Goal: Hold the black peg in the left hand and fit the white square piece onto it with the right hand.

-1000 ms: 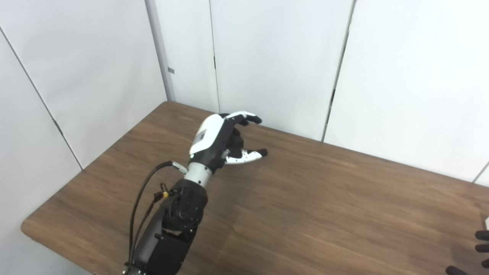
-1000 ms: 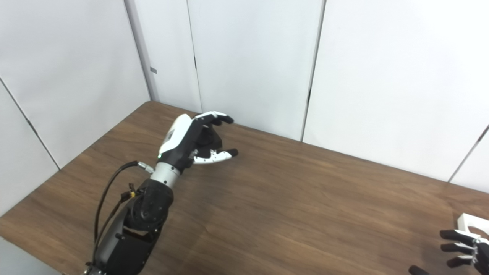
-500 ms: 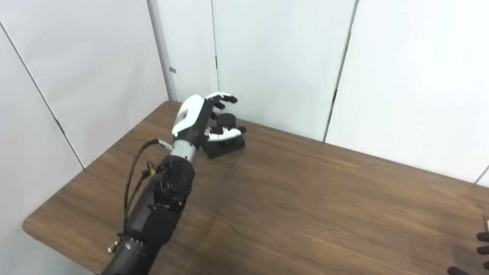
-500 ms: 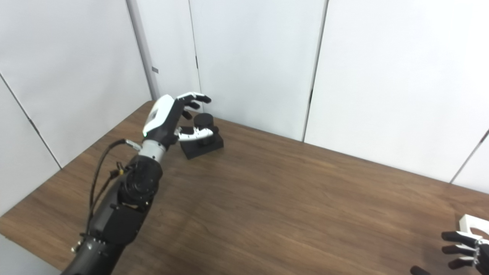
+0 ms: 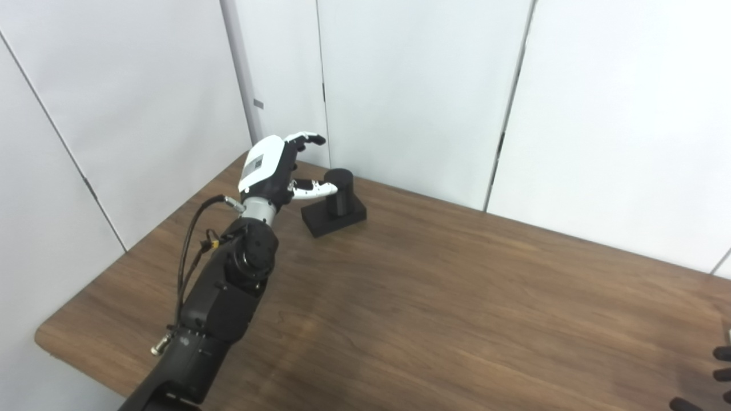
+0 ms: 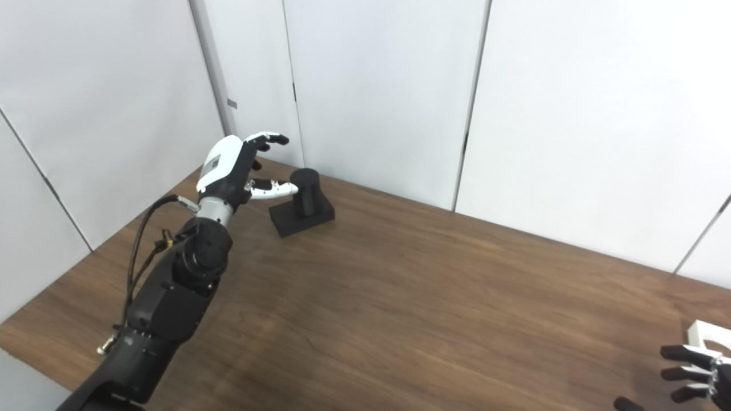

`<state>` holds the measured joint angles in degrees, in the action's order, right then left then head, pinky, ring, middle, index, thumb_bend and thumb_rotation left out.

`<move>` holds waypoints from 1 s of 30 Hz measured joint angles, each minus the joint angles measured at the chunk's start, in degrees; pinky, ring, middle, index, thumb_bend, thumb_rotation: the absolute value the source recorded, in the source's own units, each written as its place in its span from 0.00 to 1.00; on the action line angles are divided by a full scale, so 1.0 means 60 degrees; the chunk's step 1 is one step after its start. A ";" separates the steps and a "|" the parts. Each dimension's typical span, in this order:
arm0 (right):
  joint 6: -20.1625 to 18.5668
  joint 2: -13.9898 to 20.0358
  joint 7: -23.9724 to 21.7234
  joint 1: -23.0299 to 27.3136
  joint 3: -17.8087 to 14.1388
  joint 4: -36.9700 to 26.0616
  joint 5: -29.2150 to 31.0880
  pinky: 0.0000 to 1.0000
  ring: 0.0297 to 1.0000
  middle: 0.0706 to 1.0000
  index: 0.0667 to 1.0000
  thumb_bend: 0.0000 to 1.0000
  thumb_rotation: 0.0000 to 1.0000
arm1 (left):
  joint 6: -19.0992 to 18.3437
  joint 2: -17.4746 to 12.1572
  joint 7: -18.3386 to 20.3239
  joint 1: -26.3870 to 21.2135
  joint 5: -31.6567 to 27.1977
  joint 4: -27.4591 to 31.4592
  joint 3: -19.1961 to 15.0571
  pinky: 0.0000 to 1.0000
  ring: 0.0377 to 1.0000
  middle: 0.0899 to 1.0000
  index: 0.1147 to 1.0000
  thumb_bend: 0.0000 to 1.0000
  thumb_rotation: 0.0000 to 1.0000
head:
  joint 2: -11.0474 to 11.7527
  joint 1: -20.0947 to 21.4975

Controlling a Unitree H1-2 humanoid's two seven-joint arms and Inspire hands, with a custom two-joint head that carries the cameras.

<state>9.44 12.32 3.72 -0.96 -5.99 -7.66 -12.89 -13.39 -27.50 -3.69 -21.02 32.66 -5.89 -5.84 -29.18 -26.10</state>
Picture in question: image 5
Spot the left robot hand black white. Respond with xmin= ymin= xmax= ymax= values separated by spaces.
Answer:
xmin=238 ymin=132 xmax=339 ymax=213

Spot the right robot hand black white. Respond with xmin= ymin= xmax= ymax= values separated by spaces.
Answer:
xmin=669 ymin=345 xmax=731 ymax=411

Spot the black peg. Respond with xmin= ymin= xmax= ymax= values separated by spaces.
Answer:
xmin=301 ymin=168 xmax=367 ymax=239

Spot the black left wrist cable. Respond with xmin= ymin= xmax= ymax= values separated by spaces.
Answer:
xmin=174 ymin=195 xmax=246 ymax=320

